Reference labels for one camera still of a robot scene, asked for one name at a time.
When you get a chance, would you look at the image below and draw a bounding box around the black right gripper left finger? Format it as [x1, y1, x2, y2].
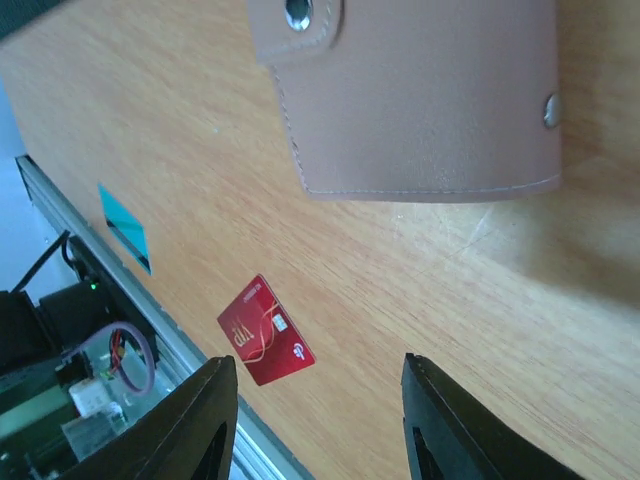
[63, 356, 238, 480]

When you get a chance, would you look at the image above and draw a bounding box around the red VIP card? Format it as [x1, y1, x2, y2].
[218, 274, 316, 386]

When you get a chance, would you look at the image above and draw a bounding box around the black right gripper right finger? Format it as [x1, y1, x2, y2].
[401, 353, 580, 479]

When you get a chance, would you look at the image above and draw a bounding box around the pink leather card holder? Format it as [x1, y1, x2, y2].
[247, 0, 562, 203]

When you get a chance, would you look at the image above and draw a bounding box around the aluminium front rail frame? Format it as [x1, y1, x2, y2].
[16, 156, 312, 479]

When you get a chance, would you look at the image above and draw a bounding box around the teal card with black stripe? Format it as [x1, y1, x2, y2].
[98, 184, 152, 275]

